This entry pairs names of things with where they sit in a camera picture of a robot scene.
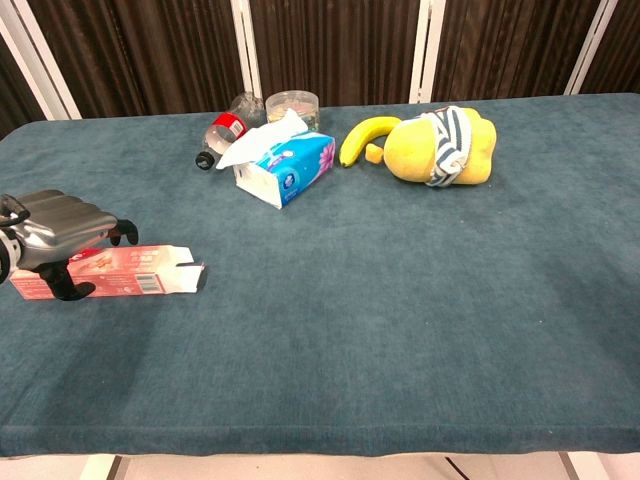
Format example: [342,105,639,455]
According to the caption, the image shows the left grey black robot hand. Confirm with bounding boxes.
[0,188,140,302]

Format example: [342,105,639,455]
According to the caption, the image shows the red cardboard box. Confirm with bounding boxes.
[8,244,209,301]

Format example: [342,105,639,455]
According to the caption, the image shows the blue tissue box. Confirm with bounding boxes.
[215,107,337,210]

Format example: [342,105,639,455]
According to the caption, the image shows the clear plastic bottle red label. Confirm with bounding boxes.
[194,92,266,172]

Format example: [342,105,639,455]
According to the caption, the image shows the clear round plastic container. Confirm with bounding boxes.
[264,89,321,133]

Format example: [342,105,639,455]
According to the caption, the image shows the teal table cloth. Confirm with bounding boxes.
[0,91,640,457]

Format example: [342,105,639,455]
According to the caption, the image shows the yellow banana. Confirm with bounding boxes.
[339,115,403,169]

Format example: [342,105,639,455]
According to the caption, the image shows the yellow plush toy striped cloth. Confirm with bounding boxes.
[382,105,498,189]

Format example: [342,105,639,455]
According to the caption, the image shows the dark folding screen white frame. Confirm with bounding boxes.
[0,0,640,141]

